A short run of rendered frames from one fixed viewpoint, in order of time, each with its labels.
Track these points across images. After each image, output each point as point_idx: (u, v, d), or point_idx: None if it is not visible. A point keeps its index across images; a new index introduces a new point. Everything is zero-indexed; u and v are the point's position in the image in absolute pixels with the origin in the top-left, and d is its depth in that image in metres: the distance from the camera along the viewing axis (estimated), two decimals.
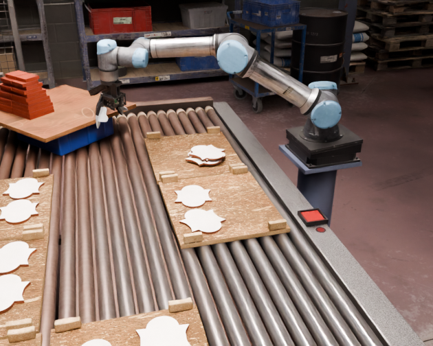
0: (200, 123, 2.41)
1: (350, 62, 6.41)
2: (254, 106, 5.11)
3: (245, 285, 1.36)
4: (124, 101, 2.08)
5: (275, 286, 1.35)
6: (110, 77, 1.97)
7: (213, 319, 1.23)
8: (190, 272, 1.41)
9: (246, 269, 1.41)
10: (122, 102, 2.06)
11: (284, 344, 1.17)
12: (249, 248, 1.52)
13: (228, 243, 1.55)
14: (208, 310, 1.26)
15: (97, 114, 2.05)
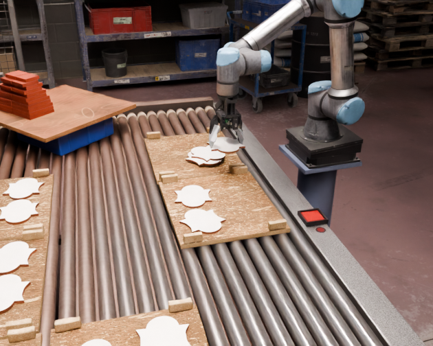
0: (200, 123, 2.41)
1: None
2: (254, 106, 5.11)
3: (245, 285, 1.36)
4: (239, 125, 1.75)
5: (275, 286, 1.35)
6: (223, 90, 1.69)
7: (213, 319, 1.23)
8: (190, 272, 1.41)
9: (246, 269, 1.41)
10: (236, 124, 1.74)
11: (284, 344, 1.17)
12: (249, 248, 1.52)
13: (228, 243, 1.55)
14: (208, 310, 1.26)
15: (209, 132, 1.80)
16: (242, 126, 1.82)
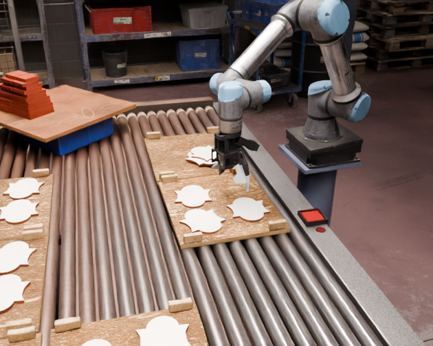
0: (200, 123, 2.41)
1: (350, 62, 6.41)
2: (254, 106, 5.11)
3: (245, 285, 1.36)
4: (227, 166, 1.61)
5: (275, 286, 1.35)
6: (218, 123, 1.59)
7: (213, 319, 1.23)
8: (190, 272, 1.41)
9: (246, 269, 1.41)
10: (221, 163, 1.61)
11: (283, 344, 1.17)
12: (249, 248, 1.52)
13: (228, 243, 1.55)
14: (208, 310, 1.26)
15: None
16: (247, 171, 1.63)
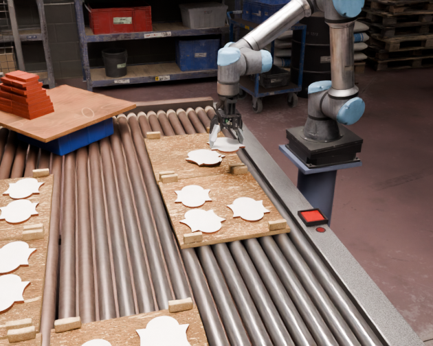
0: (200, 123, 2.41)
1: None
2: (254, 106, 5.11)
3: (245, 285, 1.36)
4: (240, 125, 1.75)
5: (275, 286, 1.35)
6: (224, 90, 1.69)
7: (213, 319, 1.23)
8: (190, 272, 1.41)
9: (246, 269, 1.41)
10: (236, 124, 1.74)
11: (283, 344, 1.17)
12: (249, 248, 1.52)
13: (228, 243, 1.55)
14: (208, 310, 1.26)
15: (209, 132, 1.80)
16: (242, 126, 1.82)
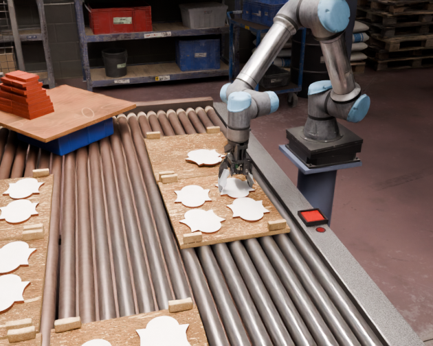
0: (200, 123, 2.41)
1: (350, 62, 6.41)
2: None
3: (245, 285, 1.36)
4: (250, 169, 1.70)
5: (275, 286, 1.35)
6: (234, 136, 1.63)
7: (213, 319, 1.23)
8: (190, 272, 1.41)
9: (246, 269, 1.41)
10: (246, 170, 1.68)
11: (283, 344, 1.17)
12: (249, 248, 1.52)
13: (228, 243, 1.55)
14: (208, 310, 1.26)
15: (219, 176, 1.74)
16: (251, 169, 1.77)
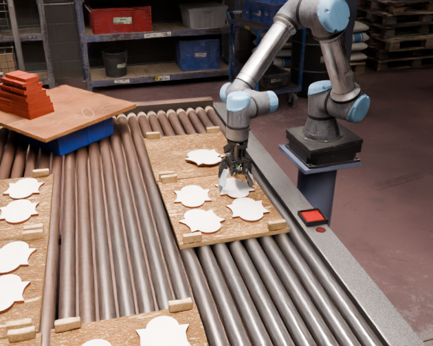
0: (199, 123, 2.41)
1: (350, 62, 6.41)
2: None
3: (244, 285, 1.36)
4: (250, 169, 1.70)
5: (274, 286, 1.35)
6: (234, 136, 1.63)
7: (212, 319, 1.23)
8: (190, 272, 1.41)
9: (245, 270, 1.41)
10: (246, 169, 1.68)
11: (282, 344, 1.17)
12: (249, 248, 1.52)
13: (228, 244, 1.55)
14: (207, 310, 1.26)
15: (218, 176, 1.74)
16: None
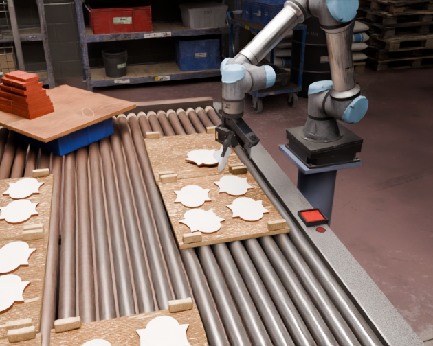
0: (199, 123, 2.41)
1: None
2: (254, 106, 5.11)
3: (244, 285, 1.36)
4: (217, 139, 1.74)
5: (274, 287, 1.35)
6: None
7: (212, 319, 1.23)
8: (190, 272, 1.41)
9: (245, 270, 1.41)
10: (219, 135, 1.75)
11: (282, 344, 1.17)
12: (249, 249, 1.52)
13: (228, 244, 1.55)
14: (207, 310, 1.26)
15: None
16: (222, 153, 1.69)
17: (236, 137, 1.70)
